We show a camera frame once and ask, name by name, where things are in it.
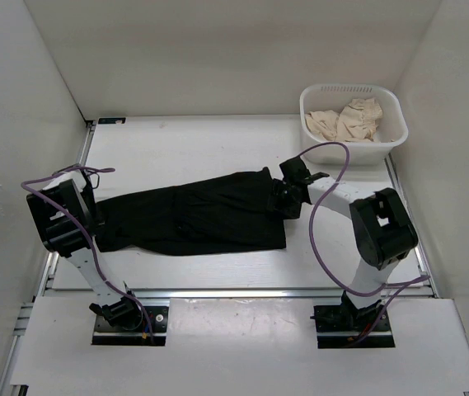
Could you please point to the white plastic laundry basket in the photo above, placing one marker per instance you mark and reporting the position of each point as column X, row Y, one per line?
column 391, row 132

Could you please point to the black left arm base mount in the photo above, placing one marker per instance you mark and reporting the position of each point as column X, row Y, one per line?
column 125, row 324

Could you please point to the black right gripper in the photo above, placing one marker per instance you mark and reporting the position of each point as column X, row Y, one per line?
column 278, row 186

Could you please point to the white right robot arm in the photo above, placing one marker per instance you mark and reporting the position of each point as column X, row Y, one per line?
column 383, row 231

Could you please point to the beige trousers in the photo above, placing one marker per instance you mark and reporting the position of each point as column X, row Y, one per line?
column 357, row 122

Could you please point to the black trousers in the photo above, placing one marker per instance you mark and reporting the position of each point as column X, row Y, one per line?
column 221, row 215

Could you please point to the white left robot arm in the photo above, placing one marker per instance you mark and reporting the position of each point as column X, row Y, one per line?
column 64, row 210

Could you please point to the dark label sticker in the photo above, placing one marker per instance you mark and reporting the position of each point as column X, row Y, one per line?
column 111, row 121

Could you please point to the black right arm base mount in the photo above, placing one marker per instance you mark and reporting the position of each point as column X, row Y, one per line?
column 337, row 330

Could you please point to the aluminium table edge rail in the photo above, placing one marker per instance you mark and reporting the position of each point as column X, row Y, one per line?
column 243, row 293

